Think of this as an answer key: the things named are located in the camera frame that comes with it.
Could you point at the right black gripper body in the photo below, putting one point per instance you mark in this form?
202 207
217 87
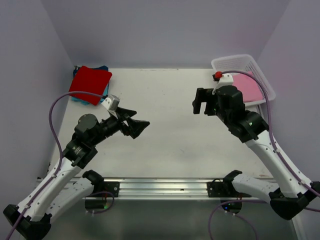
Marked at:
212 106

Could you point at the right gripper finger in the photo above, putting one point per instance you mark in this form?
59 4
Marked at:
196 104
201 94

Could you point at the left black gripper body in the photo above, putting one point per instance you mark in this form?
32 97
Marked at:
114 124

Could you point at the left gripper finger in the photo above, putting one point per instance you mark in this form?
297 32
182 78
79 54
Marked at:
136 127
123 114

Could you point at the pink t shirt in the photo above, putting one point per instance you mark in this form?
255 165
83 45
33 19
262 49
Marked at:
249 88

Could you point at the white plastic basket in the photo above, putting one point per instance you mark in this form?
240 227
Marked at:
246 65

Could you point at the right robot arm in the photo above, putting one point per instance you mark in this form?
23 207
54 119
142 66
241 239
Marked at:
291 191

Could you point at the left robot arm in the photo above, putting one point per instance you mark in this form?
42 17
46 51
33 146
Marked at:
33 217

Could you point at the red folded t shirt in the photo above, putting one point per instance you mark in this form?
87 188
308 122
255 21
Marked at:
90 83

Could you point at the teal folded t shirt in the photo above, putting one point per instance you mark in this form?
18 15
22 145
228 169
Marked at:
106 92

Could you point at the dark blue folded t shirt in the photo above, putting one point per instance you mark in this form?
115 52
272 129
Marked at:
76 68

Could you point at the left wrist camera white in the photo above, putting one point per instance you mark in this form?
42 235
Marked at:
110 103

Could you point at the aluminium mounting rail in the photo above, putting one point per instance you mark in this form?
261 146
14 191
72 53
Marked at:
164 188

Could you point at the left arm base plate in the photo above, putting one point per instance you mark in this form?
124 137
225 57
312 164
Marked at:
111 187

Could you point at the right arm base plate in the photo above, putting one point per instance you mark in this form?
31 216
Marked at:
217 188

